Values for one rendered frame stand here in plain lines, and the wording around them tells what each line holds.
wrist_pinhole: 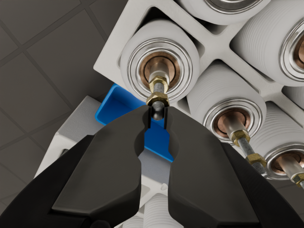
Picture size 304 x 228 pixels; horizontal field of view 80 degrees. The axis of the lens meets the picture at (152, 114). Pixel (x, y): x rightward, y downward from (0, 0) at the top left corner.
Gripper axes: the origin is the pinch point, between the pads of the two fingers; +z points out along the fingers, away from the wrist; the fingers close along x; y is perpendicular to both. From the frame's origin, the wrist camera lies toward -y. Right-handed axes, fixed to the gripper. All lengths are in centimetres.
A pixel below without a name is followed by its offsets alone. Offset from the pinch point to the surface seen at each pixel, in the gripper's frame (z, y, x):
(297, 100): 16.5, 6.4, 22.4
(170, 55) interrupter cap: 9.7, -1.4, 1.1
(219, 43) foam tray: 17.0, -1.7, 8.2
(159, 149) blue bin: 24.6, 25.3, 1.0
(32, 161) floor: 35, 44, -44
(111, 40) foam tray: 17.0, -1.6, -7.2
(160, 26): 10.8, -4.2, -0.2
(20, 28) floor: 34.9, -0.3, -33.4
